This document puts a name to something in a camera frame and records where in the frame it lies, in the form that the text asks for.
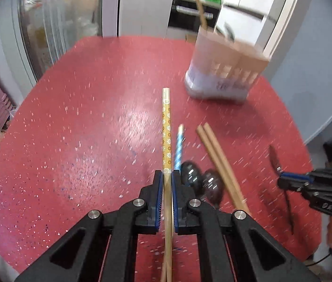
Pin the white refrigerator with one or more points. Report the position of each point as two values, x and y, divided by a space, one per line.
248 8

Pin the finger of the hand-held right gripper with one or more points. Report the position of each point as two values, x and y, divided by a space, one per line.
296 176
289 184

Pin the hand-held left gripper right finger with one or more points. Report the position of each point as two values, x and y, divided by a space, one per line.
175 202

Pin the blue striped chopstick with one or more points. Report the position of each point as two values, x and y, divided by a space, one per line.
179 147

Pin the beige and white utensil holder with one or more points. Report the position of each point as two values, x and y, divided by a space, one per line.
221 64

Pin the yellow floral chopstick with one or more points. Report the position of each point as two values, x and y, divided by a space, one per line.
166 129

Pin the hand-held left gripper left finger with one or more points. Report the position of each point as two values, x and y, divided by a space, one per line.
159 202

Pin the glass door cabinet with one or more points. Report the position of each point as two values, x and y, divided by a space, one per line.
54 20

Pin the plain wooden chopstick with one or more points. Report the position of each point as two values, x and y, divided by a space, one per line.
220 154
213 155

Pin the built-in black oven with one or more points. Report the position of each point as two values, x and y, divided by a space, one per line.
189 14

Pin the white kitchen cabinet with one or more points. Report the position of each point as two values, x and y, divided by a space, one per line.
144 14

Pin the dark metal spoon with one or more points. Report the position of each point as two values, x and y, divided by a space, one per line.
191 176
213 188

